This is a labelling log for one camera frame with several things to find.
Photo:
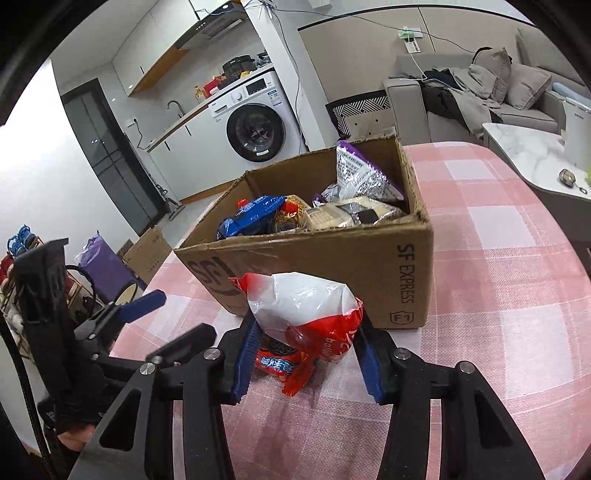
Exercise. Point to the purple silver snack bag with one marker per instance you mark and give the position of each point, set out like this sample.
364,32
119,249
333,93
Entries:
360,177

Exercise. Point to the range hood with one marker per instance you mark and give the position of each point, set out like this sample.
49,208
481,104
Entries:
212,27

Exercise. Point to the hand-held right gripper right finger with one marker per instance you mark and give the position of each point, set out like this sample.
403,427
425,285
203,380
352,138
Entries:
371,369

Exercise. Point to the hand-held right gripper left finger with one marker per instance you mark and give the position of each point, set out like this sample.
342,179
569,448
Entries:
244,364

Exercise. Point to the white washing machine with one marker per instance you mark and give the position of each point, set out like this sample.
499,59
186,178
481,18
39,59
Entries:
258,120

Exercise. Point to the grey sofa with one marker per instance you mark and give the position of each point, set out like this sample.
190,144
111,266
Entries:
406,101

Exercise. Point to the dark glossy refrigerator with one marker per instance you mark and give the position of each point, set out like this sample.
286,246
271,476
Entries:
106,157

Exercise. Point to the clear cracker packet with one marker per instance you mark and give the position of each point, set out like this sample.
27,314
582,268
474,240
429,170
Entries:
374,211
328,218

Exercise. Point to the white appliance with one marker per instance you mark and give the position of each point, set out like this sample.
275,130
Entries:
577,134

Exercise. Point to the pink plaid tablecloth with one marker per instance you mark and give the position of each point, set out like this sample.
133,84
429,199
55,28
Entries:
485,300

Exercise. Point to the wooden shelf rack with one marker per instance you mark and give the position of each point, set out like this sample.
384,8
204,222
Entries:
11,295

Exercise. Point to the grey floor mop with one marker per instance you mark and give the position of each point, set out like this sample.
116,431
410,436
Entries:
173,205

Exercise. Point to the grey coat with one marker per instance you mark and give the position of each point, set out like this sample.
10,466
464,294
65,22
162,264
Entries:
475,106

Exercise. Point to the small cardboard floor box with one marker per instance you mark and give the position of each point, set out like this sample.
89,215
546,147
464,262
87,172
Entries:
147,254

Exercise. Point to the blue shoes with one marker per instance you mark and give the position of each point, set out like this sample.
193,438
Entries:
23,240

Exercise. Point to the blue cookie packet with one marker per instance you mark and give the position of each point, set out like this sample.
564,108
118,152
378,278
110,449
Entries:
249,214

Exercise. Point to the orange bottle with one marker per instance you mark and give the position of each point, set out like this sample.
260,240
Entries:
199,92

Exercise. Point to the white wall cabinet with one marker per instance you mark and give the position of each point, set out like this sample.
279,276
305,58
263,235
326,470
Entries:
147,50

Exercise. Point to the white power strip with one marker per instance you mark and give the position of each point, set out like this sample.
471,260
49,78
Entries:
410,40

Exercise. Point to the white and red snack bag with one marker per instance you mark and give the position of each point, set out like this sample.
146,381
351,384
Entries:
300,300

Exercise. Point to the grey square pillow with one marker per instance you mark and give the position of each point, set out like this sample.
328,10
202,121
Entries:
528,87
494,74

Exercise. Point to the light blue cushion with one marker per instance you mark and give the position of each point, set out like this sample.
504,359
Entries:
572,91

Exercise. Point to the black rice cooker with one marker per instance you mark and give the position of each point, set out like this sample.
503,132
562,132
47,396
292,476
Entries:
238,67

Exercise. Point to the key fob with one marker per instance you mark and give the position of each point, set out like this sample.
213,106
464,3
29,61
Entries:
567,176

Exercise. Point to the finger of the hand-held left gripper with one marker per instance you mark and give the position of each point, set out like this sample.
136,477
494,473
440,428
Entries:
141,304
184,339

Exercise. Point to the red container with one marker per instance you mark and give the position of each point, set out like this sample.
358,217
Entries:
212,86

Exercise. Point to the dark clothing pile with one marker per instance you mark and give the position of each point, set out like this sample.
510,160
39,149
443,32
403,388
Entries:
436,99

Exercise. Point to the white marble coffee table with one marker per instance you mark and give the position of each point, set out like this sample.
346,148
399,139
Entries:
521,147

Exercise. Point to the kitchen faucet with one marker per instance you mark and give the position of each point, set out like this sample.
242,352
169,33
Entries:
178,107

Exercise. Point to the brown cardboard box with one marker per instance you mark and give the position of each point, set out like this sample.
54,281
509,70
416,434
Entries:
323,267

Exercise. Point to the round stool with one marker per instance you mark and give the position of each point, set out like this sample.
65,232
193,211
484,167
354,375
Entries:
128,295

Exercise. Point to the white kitchen counter cabinet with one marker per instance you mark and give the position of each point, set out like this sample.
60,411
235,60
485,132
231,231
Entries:
194,152

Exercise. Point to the person's left hand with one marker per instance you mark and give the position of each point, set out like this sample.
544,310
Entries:
76,436

